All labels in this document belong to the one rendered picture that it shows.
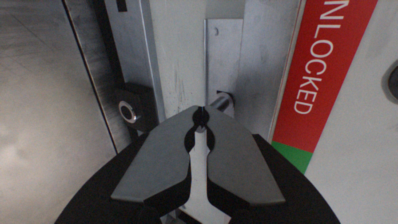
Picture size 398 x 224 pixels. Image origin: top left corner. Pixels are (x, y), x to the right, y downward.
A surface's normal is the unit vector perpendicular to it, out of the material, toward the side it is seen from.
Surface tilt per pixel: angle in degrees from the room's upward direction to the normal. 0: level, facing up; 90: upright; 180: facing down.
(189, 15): 90
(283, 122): 90
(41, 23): 0
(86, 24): 0
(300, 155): 90
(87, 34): 0
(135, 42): 90
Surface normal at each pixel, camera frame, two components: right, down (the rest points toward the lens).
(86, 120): 0.84, 0.25
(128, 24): -0.54, 0.43
